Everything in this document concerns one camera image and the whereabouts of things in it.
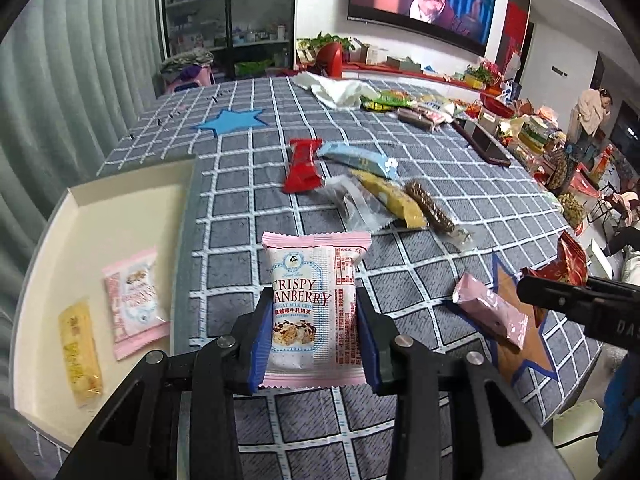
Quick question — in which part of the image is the pile of assorted goods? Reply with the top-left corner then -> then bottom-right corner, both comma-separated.
500,105 -> 618,233

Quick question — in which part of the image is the green snack packet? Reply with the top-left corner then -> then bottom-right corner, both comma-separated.
360,90 -> 417,112

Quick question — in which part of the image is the grey checked tablecloth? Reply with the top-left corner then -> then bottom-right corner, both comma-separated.
97,75 -> 603,480

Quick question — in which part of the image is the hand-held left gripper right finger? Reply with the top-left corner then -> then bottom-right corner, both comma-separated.
354,292 -> 576,480

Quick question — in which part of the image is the heap of mixed snack packets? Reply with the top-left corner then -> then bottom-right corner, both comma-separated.
412,91 -> 483,126

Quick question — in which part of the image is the pink white nougat snack packet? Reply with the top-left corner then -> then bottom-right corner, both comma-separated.
260,230 -> 373,389
101,246 -> 172,362

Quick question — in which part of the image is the glass door display cabinet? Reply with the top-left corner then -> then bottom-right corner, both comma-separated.
159,0 -> 297,80

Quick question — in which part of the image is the yellow clear snack packet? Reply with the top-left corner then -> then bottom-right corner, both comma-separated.
57,297 -> 104,407

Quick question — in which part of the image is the red gold snack packet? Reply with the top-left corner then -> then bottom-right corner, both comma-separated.
520,231 -> 590,328

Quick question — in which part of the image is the cream cardboard box tray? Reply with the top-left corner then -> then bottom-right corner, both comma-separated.
7,159 -> 201,453

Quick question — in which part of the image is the dark brown bar packet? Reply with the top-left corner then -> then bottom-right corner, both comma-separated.
397,109 -> 442,133

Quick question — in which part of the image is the cream cushion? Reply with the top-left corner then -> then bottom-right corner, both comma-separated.
547,399 -> 606,453

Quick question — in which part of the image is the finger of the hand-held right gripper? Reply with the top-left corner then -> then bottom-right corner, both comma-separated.
516,269 -> 601,318

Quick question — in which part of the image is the brown wafer bar packet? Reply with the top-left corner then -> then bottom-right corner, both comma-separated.
404,180 -> 473,248

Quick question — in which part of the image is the clear wrapped snack packet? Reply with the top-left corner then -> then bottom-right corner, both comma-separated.
324,174 -> 396,233

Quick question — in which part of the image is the green potted plant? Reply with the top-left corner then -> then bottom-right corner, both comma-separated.
296,31 -> 357,55

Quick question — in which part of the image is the yellow snack bar packet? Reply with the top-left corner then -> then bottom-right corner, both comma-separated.
350,169 -> 430,230

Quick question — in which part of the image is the dark brown flat box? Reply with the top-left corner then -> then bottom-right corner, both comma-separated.
454,118 -> 514,167

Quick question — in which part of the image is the pink plastic stool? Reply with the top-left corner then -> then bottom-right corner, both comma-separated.
164,66 -> 217,94

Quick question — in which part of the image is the light blue snack packet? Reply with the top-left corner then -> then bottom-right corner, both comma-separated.
317,140 -> 401,181

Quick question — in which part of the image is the red white television console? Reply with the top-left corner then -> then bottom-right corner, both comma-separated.
295,55 -> 501,97

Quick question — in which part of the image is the pink snack bar packet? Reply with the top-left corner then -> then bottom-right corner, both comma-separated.
452,272 -> 530,351

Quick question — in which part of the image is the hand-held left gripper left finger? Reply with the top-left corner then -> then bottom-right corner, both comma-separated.
55,290 -> 276,480

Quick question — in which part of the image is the pile of clothes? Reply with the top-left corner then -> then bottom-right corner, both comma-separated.
160,50 -> 216,77

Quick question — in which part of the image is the red bowl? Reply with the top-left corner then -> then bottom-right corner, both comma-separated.
480,91 -> 516,120

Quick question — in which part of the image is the white plastic bag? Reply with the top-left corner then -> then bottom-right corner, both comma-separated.
291,71 -> 372,110

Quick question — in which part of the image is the grey green curtain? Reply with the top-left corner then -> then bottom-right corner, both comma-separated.
0,0 -> 168,341

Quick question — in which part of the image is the red round ornament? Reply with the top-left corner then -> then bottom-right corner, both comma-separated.
312,42 -> 347,79

